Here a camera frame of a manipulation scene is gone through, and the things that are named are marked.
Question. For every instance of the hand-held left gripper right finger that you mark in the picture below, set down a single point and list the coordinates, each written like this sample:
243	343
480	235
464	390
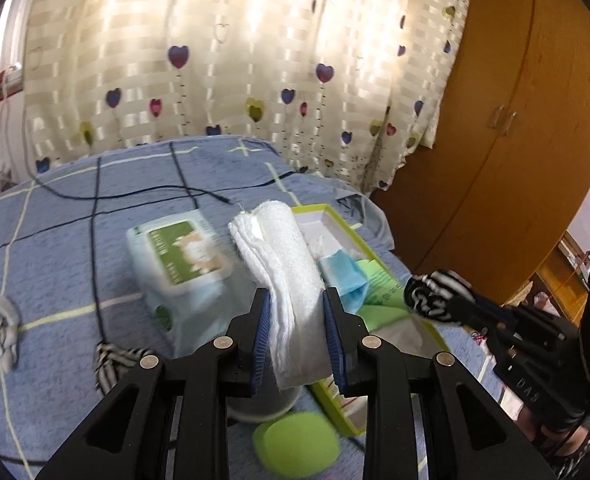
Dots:
335	340

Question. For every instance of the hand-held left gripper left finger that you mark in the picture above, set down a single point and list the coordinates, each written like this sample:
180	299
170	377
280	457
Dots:
262	340

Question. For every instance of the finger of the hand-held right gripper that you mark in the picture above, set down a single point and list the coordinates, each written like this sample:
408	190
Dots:
490	310

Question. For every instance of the black white striped sock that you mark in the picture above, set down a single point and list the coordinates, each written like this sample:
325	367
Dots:
425	295
110	365

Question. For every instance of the blue mask pack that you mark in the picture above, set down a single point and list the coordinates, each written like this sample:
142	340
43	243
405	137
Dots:
345	272

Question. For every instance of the white towel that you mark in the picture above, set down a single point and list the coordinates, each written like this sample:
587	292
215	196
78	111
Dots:
285	270

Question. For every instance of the green cloth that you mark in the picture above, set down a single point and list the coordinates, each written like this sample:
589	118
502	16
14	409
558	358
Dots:
385	285

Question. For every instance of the wet wipes pack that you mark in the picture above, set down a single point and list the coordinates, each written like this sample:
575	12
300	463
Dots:
185	260

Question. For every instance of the green-edged white box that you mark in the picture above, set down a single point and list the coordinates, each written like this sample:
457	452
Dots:
315	225

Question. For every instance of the clear plastic container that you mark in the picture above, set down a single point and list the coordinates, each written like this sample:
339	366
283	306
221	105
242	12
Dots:
265	407

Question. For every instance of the wooden shelf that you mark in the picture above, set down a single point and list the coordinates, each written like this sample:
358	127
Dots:
555	270

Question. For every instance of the green round lid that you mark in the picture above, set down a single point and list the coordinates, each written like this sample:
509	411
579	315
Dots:
295	442

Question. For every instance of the wooden wardrobe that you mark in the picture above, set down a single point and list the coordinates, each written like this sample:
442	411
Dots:
500	185

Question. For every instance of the grey sock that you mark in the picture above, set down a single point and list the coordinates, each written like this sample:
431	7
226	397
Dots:
2	330

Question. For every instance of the heart print curtain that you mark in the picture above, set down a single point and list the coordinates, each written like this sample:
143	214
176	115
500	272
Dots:
225	60

